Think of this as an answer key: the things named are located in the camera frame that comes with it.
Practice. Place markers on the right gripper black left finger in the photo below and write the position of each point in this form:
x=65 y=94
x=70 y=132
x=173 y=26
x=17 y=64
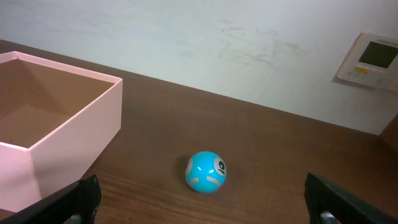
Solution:
x=75 y=203

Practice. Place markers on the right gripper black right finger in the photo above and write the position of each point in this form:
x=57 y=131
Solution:
x=329 y=203

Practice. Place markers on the open white cardboard box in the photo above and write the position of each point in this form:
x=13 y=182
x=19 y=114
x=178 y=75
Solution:
x=56 y=119

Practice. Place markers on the blue ball with grey markings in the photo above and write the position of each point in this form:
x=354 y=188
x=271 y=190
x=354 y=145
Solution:
x=205 y=172

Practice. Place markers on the beige wall control panel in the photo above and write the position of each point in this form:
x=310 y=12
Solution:
x=371 y=62

